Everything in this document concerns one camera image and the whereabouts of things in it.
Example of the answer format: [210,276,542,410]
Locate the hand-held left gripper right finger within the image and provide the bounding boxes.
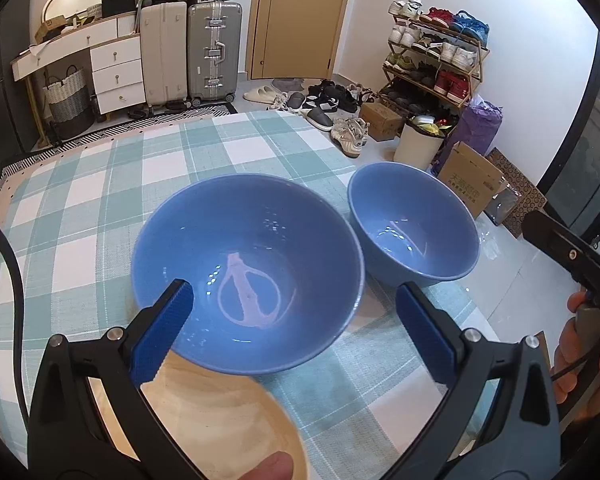
[385,281,563,480]

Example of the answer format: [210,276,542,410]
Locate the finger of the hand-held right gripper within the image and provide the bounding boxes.
[522,210,600,288]

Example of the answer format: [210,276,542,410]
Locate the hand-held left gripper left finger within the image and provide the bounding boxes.
[27,279,206,480]

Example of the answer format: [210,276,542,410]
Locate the cream plate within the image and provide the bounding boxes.
[140,359,309,480]

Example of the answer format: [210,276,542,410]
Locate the large blue bowl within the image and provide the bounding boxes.
[131,173,365,376]

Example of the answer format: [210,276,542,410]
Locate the person's right hand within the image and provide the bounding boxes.
[551,292,600,422]

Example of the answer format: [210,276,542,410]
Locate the person's left hand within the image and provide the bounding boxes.
[242,451,294,480]

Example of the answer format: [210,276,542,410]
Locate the brown patterned doormat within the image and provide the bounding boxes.
[484,147,549,239]

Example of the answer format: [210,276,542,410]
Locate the dark glass door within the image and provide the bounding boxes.
[536,30,600,248]

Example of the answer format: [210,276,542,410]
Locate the large flat cardboard box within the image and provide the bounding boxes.
[438,140,507,219]

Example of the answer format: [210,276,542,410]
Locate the purple plastic bag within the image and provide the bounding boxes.
[447,95,504,159]

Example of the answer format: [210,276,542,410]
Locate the teal plaid tablecloth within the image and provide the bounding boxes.
[0,109,503,480]

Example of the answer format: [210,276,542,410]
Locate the white trash bin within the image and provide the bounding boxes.
[392,115,446,171]

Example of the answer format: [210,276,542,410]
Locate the wooden shoe rack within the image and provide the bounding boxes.
[380,15,491,117]

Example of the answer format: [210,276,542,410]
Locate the small brown cardboard box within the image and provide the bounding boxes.
[359,101,405,142]

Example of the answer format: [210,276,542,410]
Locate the rows of racked shoes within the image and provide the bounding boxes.
[384,0,491,112]

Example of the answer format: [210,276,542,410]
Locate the pile of slippers and sneakers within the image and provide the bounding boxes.
[242,77,372,157]

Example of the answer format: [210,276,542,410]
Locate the woven laundry basket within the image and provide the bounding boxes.
[42,65,96,142]

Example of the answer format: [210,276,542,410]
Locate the white vanity desk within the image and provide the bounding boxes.
[10,9,147,117]

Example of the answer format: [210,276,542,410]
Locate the beige suitcase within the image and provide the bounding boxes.
[138,0,190,109]

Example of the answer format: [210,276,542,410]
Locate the silver suitcase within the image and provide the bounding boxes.
[186,1,244,102]

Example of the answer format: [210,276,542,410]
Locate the tan wooden door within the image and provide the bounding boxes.
[244,0,356,81]

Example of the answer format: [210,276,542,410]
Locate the oval mirror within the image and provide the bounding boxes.
[41,0,115,35]

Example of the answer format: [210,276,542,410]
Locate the thin black cable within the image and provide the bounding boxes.
[550,339,600,382]

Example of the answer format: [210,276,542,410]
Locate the thick black cable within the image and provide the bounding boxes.
[0,206,37,403]

